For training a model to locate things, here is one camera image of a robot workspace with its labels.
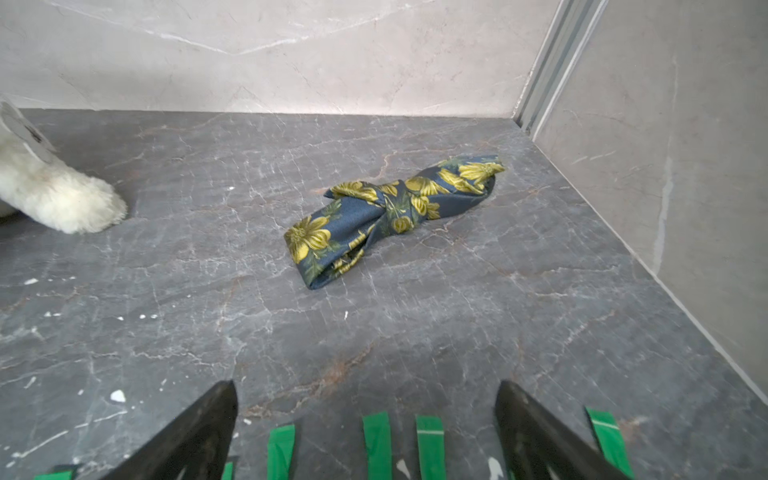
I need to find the white plush dog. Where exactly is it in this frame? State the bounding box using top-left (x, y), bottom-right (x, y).
top-left (1, 97), bottom-right (128, 234)

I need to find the green straw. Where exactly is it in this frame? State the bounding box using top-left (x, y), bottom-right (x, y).
top-left (363, 412), bottom-right (393, 480)
top-left (585, 407), bottom-right (635, 479)
top-left (33, 470), bottom-right (74, 480)
top-left (221, 462), bottom-right (234, 480)
top-left (267, 424), bottom-right (296, 480)
top-left (416, 415), bottom-right (447, 480)

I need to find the camouflage cloth pouch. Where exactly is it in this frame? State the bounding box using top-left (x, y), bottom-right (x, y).
top-left (284, 155), bottom-right (505, 290)

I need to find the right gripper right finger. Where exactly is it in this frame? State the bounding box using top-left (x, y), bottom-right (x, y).
top-left (494, 380), bottom-right (627, 480)

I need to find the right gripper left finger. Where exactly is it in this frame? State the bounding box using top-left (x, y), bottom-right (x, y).
top-left (105, 380), bottom-right (238, 480)

